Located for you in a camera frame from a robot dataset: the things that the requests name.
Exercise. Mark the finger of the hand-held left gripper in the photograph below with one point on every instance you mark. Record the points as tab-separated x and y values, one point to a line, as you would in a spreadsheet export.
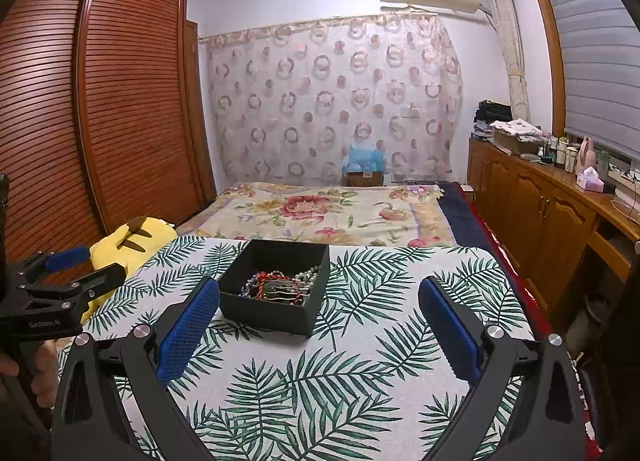
102	278
67	257

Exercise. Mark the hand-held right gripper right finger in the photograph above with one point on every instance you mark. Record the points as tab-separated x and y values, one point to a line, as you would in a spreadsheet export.
450	331

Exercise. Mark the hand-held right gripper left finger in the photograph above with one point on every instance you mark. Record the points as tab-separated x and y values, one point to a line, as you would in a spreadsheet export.
187	331

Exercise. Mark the black jewelry box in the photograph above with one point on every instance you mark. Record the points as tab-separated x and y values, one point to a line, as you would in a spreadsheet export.
270	317

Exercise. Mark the person's left hand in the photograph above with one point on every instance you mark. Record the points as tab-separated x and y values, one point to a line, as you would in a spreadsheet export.
46	371

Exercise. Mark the yellow plush toy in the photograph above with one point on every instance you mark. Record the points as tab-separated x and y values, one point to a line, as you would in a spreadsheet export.
150	237

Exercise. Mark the palm leaf print cloth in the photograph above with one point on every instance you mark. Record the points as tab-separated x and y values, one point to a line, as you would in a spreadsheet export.
375	316

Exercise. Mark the red bed sheet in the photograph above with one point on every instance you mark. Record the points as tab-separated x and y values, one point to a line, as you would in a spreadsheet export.
505	261

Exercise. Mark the navy blue blanket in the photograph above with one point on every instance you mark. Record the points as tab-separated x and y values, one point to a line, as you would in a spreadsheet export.
460	221

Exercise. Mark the long wooden cabinet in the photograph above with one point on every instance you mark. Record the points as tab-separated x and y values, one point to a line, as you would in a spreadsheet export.
525	201

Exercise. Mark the brown slatted wooden wardrobe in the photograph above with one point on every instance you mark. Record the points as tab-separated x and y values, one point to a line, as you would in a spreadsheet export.
135	116

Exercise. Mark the floral blanket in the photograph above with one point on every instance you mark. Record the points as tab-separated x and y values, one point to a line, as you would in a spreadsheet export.
310	211

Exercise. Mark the small brown cardboard box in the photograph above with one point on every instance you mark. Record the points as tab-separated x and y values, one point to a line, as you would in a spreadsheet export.
366	179

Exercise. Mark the cardboard box with cloth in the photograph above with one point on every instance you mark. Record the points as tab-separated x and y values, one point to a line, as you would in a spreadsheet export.
517	138

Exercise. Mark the pink tissue box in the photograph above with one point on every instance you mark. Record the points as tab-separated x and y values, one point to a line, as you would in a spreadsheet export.
590	181

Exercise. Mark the row of small bottles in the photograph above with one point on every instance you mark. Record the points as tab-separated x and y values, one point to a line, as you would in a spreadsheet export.
562	153

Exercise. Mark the stack of dark clothes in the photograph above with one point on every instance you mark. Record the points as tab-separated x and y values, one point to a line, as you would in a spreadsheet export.
492	116

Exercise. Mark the pink figurine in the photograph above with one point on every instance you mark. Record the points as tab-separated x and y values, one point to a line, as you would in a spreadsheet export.
586	156

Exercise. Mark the white power strip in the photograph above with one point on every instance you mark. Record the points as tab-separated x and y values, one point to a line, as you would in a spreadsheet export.
625	176

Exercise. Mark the sheer circle pattern curtain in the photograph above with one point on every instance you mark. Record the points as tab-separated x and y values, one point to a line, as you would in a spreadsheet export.
325	91

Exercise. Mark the tied beige curtain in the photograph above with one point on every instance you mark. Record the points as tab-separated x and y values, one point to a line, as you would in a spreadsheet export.
510	41

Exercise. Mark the grey window blind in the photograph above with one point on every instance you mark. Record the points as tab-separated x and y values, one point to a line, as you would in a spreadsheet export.
600	51

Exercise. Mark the wooden window frame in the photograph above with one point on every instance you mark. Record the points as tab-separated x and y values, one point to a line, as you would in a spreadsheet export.
547	41

